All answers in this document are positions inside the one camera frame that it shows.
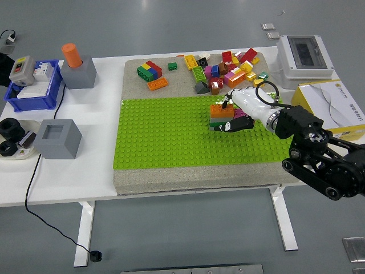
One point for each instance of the robot right hand white shell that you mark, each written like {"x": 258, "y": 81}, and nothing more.
{"x": 251, "y": 102}

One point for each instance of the yellow and white cardboard box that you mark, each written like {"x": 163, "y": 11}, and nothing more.
{"x": 319, "y": 97}

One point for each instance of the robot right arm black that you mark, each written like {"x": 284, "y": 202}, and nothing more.
{"x": 296, "y": 122}

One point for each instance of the magenta stacked toy brick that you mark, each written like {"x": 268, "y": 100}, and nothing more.
{"x": 238, "y": 113}

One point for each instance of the small yellow toy brick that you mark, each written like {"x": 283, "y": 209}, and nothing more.
{"x": 255, "y": 60}
{"x": 258, "y": 82}
{"x": 234, "y": 60}

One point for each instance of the shiny yellow toy brick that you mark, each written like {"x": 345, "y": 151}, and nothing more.
{"x": 250, "y": 76}

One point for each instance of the large orange toy brick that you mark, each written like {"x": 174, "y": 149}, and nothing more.
{"x": 237, "y": 78}

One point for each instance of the small green toy brick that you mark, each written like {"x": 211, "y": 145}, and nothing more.
{"x": 263, "y": 75}

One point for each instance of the yellow and white brick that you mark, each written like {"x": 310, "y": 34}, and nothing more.
{"x": 245, "y": 66}

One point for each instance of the brown toy brick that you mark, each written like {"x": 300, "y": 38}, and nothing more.
{"x": 215, "y": 90}
{"x": 222, "y": 69}

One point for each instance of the small red toy brick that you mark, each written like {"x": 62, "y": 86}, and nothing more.
{"x": 231, "y": 68}

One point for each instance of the dark red toy brick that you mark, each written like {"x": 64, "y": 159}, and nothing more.
{"x": 214, "y": 83}

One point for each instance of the green stacked toy brick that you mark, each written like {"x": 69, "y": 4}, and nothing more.
{"x": 214, "y": 124}

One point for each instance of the red long toy brick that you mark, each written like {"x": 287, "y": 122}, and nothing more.
{"x": 247, "y": 55}

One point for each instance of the blue toy brick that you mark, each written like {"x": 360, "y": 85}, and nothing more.
{"x": 214, "y": 71}

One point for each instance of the small pink toy brick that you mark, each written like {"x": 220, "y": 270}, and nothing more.
{"x": 237, "y": 54}

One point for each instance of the dark grey sloped brick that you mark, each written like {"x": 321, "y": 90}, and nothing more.
{"x": 201, "y": 88}

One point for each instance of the red square toy brick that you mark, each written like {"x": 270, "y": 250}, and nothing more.
{"x": 226, "y": 56}

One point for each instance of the lime long toy brick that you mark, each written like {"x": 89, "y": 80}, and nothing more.
{"x": 198, "y": 74}

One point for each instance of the black toy brick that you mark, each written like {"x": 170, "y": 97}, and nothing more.
{"x": 202, "y": 62}

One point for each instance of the white toy brick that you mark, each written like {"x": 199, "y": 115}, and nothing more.
{"x": 204, "y": 55}

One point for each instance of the yellow long toy brick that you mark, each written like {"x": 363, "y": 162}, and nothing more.
{"x": 190, "y": 62}

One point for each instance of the small dark green brick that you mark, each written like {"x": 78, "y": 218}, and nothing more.
{"x": 172, "y": 67}

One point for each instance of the green studded baseplate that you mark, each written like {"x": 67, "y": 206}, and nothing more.
{"x": 171, "y": 137}

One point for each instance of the orange flat toy brick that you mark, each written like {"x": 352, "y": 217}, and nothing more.
{"x": 157, "y": 84}

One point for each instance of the blue clustered brick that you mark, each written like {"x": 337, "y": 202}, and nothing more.
{"x": 154, "y": 71}

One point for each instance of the red clustered brick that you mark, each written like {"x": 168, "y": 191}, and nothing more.
{"x": 151, "y": 63}

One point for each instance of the yellow clustered brick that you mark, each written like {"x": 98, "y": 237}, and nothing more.
{"x": 146, "y": 66}

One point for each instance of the dark green clustered brick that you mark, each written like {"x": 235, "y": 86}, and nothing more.
{"x": 143, "y": 74}

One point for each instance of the white electrical distribution box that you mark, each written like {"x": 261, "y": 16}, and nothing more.
{"x": 285, "y": 77}

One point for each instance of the grey-brown mat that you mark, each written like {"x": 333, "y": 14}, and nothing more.
{"x": 199, "y": 178}

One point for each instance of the white table leg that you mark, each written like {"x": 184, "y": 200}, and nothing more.
{"x": 84, "y": 234}
{"x": 285, "y": 222}

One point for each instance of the grey block with round hole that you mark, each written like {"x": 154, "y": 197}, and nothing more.
{"x": 80, "y": 77}

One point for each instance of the long metal floor plate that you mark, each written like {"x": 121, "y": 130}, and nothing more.
{"x": 192, "y": 269}

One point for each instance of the orange cylinder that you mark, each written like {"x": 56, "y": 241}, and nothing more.
{"x": 71, "y": 55}

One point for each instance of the grey block with square hole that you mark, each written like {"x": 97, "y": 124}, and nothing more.
{"x": 57, "y": 148}

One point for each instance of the white circuit breaker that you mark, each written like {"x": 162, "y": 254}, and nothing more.
{"x": 42, "y": 71}

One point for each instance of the blue plastic bin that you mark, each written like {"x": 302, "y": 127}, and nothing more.
{"x": 31, "y": 104}

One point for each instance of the brown and white part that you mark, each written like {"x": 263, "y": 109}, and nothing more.
{"x": 28, "y": 140}

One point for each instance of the white plate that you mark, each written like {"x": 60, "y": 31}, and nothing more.
{"x": 25, "y": 154}

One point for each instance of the small black nut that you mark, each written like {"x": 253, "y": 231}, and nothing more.
{"x": 14, "y": 150}

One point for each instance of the floor power socket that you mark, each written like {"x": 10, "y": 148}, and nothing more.
{"x": 11, "y": 38}

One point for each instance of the large black nut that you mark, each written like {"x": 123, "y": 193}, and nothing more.
{"x": 4, "y": 133}

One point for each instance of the grey push-button switch box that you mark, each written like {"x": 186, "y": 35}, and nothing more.
{"x": 20, "y": 71}

